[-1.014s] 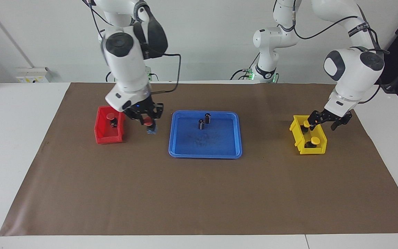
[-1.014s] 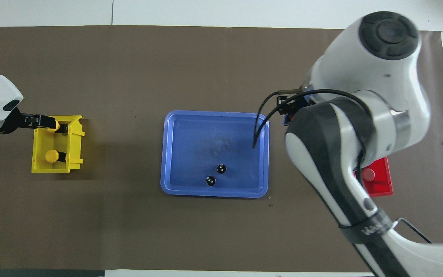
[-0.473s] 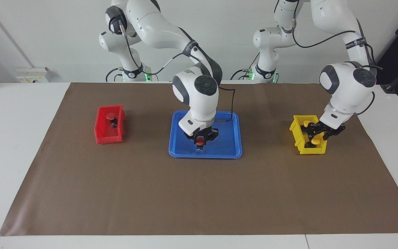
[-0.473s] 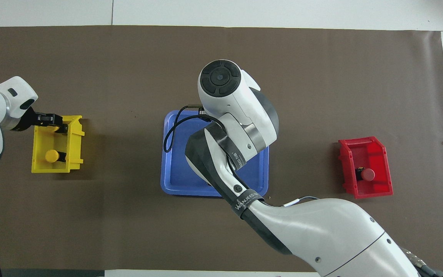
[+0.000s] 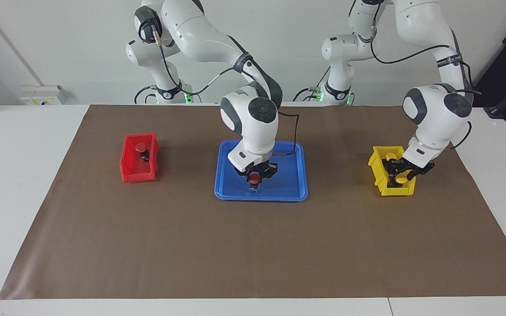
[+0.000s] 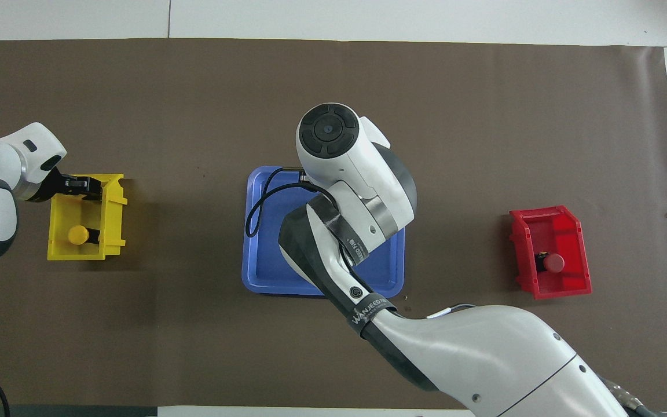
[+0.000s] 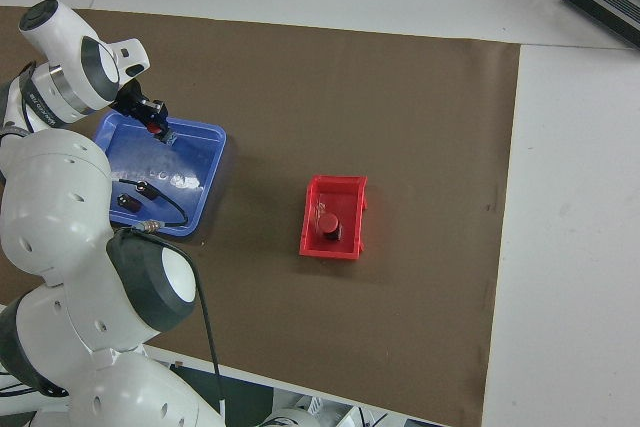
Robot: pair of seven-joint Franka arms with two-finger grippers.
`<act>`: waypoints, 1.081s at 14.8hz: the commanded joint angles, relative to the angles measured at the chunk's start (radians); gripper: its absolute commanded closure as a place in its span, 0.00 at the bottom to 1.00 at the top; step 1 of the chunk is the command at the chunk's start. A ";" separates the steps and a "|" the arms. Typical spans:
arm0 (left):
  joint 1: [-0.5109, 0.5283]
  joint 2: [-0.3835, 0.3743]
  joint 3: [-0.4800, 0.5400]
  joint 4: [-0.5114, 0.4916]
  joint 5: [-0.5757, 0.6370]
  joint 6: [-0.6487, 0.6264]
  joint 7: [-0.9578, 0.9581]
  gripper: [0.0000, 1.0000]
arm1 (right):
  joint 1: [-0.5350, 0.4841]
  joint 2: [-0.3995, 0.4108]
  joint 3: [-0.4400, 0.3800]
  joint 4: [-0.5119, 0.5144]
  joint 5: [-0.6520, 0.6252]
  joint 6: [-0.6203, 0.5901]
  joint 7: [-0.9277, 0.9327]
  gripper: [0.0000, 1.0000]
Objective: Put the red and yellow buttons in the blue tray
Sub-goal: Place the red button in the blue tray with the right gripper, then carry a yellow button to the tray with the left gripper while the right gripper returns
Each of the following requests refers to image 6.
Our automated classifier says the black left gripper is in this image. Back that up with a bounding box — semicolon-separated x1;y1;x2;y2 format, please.
24;168;103;204

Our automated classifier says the red push button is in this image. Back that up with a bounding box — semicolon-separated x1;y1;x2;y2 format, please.
535;253;565;274

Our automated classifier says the blue plastic tray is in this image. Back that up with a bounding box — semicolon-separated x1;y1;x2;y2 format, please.
241;166;406;299

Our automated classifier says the yellow plastic bin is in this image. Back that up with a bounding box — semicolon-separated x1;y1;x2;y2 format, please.
47;173;129;261

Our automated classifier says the brown paper table mat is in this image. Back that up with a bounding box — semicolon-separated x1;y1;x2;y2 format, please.
0;38;667;412

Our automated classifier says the red plastic bin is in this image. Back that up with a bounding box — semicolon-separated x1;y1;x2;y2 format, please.
509;205;592;300

